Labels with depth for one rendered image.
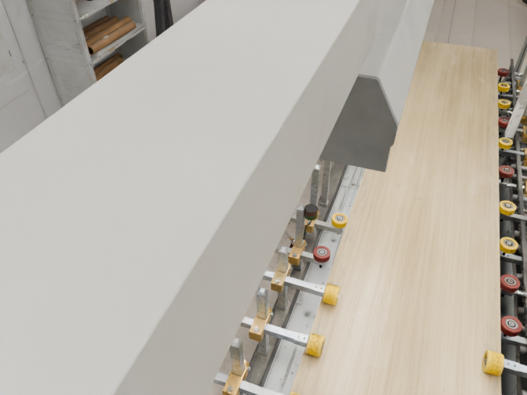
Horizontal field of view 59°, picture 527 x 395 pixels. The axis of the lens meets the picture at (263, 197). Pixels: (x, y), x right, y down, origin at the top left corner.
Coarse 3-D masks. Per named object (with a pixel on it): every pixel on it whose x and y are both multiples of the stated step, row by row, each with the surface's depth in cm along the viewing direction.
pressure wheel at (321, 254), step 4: (316, 248) 219; (320, 248) 219; (324, 248) 219; (328, 248) 218; (316, 252) 217; (320, 252) 217; (324, 252) 217; (328, 252) 217; (316, 256) 215; (320, 256) 215; (324, 256) 215; (328, 256) 215; (316, 260) 217; (320, 260) 216; (324, 260) 215; (328, 260) 217
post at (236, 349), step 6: (234, 342) 153; (240, 342) 154; (234, 348) 154; (240, 348) 155; (234, 354) 156; (240, 354) 157; (234, 360) 159; (240, 360) 159; (234, 366) 162; (240, 366) 161; (234, 372) 165; (240, 372) 163
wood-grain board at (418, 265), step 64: (448, 64) 363; (448, 128) 295; (384, 192) 249; (448, 192) 248; (384, 256) 215; (448, 256) 214; (320, 320) 190; (384, 320) 189; (448, 320) 189; (320, 384) 169; (384, 384) 169; (448, 384) 169
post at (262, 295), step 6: (264, 288) 174; (258, 294) 173; (264, 294) 173; (258, 300) 176; (264, 300) 174; (258, 306) 179; (264, 306) 177; (258, 312) 181; (264, 312) 179; (264, 318) 182; (264, 336) 191; (264, 342) 194; (264, 348) 197
